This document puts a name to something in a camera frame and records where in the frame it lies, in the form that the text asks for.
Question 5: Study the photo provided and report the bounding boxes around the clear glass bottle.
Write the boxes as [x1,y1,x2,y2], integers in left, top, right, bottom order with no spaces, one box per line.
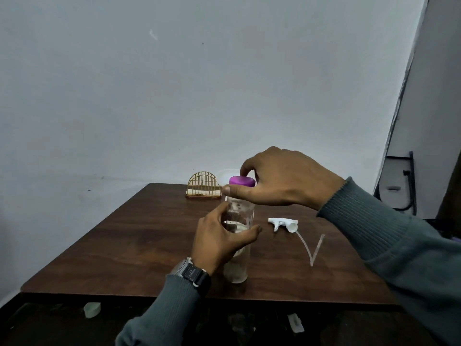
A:
[222,198,255,284]

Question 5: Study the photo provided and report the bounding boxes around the small white floor object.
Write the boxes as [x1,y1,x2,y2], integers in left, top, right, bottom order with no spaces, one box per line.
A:
[287,313,305,334]

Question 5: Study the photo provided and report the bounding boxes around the person's right forearm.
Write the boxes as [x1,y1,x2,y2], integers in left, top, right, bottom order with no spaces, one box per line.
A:
[316,177,461,346]

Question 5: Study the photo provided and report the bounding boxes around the person's right hand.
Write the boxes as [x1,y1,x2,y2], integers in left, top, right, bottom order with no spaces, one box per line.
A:
[221,146,346,211]

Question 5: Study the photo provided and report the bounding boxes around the dark wooden door frame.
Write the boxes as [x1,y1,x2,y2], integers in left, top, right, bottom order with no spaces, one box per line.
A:
[434,151,461,238]

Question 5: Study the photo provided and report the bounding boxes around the pale green floor object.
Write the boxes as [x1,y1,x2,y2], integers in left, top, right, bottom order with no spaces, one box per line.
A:
[83,302,102,319]

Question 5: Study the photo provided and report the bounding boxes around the black strap wristwatch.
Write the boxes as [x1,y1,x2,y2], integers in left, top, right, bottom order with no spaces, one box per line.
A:
[169,257,212,298]

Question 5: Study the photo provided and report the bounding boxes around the white trigger sprayer head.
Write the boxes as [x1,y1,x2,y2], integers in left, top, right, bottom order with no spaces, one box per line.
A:
[267,217,326,267]

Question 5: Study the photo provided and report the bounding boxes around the gold wire napkin holder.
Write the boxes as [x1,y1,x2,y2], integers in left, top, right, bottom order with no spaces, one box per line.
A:
[185,171,223,200]

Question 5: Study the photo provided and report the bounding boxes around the purple bottle cap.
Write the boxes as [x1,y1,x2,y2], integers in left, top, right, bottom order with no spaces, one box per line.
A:
[229,175,256,188]

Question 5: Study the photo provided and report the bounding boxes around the dark wooden table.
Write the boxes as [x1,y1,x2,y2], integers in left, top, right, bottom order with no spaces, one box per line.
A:
[20,183,400,306]

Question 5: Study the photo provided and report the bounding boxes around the black folding chair frame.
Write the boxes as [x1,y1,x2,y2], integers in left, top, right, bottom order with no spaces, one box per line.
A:
[374,151,418,216]

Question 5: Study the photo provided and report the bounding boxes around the person's left forearm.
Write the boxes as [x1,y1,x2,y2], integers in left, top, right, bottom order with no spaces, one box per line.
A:
[115,274,201,346]

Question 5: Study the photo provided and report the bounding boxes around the person's left hand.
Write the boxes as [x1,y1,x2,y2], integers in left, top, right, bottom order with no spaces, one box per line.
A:
[191,201,263,276]

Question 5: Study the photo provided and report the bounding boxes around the white plastic funnel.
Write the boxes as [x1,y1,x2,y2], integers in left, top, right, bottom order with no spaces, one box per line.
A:
[216,168,243,186]

